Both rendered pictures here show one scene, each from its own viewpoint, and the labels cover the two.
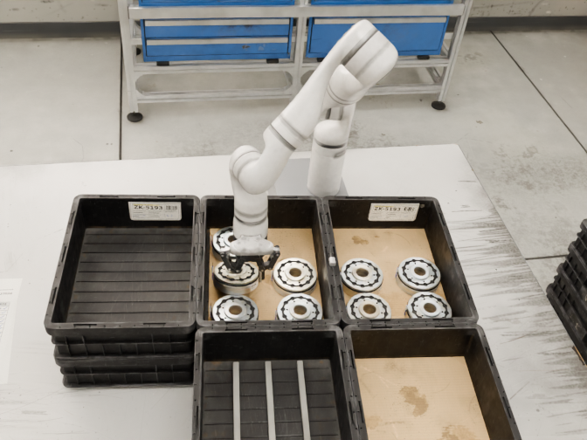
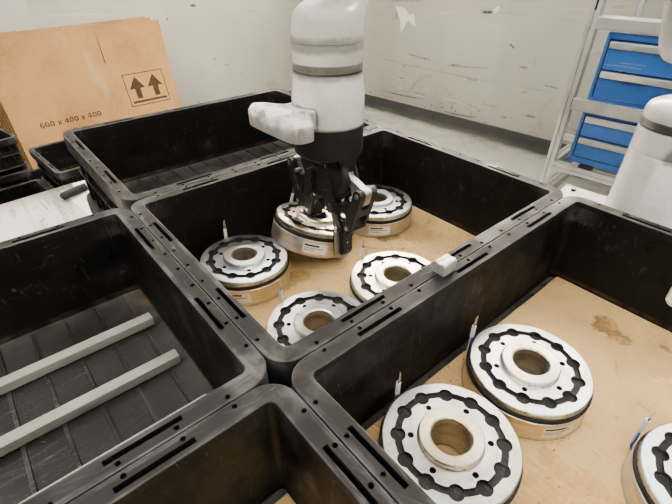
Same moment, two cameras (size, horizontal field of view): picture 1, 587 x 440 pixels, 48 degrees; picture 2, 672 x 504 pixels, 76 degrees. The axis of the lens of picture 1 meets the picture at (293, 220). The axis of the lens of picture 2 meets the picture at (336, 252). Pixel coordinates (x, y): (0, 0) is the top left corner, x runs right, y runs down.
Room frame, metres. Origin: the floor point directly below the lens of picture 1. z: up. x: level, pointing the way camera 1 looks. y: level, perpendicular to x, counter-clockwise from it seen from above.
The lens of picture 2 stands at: (0.77, -0.30, 1.16)
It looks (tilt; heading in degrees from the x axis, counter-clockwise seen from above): 35 degrees down; 59
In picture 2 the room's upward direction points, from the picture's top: straight up
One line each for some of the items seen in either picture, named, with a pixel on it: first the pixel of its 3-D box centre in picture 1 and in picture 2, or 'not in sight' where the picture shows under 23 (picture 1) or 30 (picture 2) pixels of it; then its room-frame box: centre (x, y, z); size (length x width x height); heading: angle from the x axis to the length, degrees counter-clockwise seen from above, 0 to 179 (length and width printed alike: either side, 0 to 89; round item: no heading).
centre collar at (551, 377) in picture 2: (362, 272); (530, 363); (1.05, -0.18, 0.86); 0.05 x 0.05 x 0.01
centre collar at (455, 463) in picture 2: (369, 309); (450, 437); (0.94, -0.19, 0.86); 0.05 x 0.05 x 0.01
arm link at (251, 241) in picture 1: (251, 226); (313, 93); (0.99, 0.09, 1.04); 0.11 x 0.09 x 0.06; 9
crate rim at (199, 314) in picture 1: (265, 257); (352, 207); (1.01, 0.06, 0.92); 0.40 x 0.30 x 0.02; 9
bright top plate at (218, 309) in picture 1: (235, 312); (244, 258); (0.90, 0.11, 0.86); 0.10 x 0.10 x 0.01
